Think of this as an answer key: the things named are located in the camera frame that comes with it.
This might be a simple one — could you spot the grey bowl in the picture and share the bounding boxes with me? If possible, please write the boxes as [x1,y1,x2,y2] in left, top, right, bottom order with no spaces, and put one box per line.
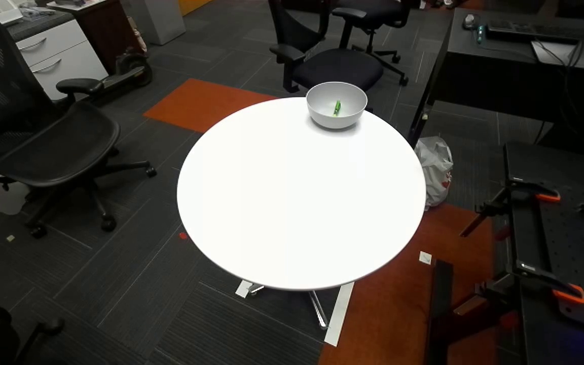
[303,80,368,132]

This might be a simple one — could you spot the black padded office chair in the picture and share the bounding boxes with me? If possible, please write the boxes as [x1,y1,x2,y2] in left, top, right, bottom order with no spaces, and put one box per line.
[331,0,417,88]
[265,0,384,95]

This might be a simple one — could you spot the white table base legs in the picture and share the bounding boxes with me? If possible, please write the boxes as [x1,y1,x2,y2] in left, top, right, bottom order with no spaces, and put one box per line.
[232,278,359,349]

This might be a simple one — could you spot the white plastic bag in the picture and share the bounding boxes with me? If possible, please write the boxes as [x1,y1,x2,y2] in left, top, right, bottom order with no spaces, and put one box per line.
[414,134,456,210]

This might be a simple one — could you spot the black office desk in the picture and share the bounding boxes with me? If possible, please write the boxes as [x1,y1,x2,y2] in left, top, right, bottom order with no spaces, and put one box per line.
[432,5,584,148]

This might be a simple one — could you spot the black mesh office chair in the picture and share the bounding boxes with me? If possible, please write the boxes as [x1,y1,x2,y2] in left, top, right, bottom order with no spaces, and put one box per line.
[0,9,158,240]

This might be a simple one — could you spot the white drawer cabinet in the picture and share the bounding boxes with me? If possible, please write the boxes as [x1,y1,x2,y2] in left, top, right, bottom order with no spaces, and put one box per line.
[14,18,110,104]

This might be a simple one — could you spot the black computer keyboard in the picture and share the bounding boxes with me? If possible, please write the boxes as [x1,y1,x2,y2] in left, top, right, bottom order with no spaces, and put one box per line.
[483,14,542,40]

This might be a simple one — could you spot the orange handled black clamp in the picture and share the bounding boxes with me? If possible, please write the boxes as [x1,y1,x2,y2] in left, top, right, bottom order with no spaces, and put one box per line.
[472,260,584,317]
[460,177,564,240]

